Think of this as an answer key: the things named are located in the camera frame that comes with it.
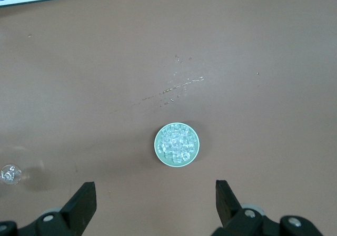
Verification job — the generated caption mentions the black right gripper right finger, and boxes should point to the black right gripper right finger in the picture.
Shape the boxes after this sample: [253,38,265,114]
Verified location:
[213,180,324,236]

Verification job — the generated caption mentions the clear wine glass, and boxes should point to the clear wine glass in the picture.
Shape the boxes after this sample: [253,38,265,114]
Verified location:
[0,164,23,186]

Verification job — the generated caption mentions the green round bowl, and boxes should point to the green round bowl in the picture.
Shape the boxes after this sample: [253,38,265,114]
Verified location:
[154,122,201,168]

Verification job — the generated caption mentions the brown table mat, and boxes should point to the brown table mat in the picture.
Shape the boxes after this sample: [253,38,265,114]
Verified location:
[0,0,337,236]

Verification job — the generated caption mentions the clear ice cubes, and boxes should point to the clear ice cubes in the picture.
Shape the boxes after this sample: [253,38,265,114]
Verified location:
[157,124,198,164]

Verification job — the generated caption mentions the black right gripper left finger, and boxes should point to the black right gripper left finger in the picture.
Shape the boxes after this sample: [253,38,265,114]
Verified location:
[0,182,97,236]

